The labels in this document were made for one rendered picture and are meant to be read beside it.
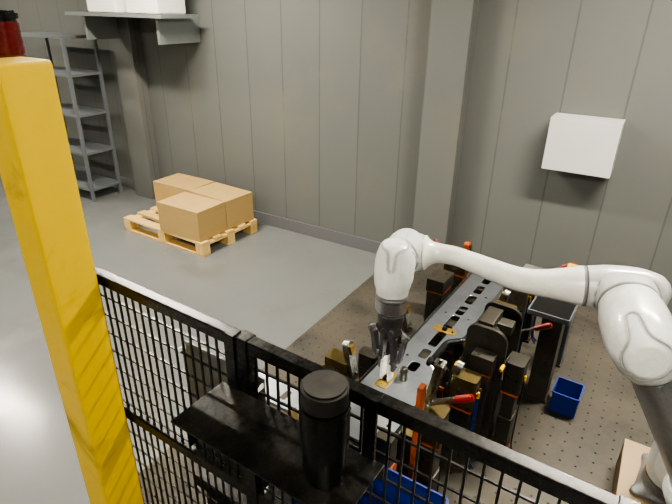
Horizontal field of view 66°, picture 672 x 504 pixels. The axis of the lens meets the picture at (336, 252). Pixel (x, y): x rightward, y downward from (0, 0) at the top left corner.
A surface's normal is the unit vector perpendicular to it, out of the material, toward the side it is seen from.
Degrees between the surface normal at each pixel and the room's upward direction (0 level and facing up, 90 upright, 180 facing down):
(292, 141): 90
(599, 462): 0
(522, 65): 90
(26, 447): 0
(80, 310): 90
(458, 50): 90
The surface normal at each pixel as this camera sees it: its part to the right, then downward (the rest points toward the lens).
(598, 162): -0.52, 0.36
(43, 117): 0.83, 0.25
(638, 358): -0.31, 0.40
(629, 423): 0.01, -0.90
